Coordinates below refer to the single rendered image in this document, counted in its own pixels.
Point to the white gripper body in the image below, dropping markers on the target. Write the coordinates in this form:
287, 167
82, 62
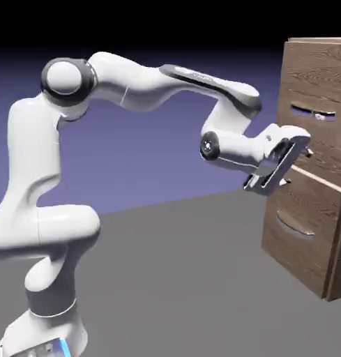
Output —
281, 170

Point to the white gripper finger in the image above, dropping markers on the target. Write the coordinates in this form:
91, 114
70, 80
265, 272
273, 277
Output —
308, 152
285, 182

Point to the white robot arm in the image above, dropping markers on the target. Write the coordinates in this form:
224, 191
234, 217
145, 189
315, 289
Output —
33, 156

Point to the brown wooden cabinet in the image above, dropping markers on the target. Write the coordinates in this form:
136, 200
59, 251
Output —
312, 83

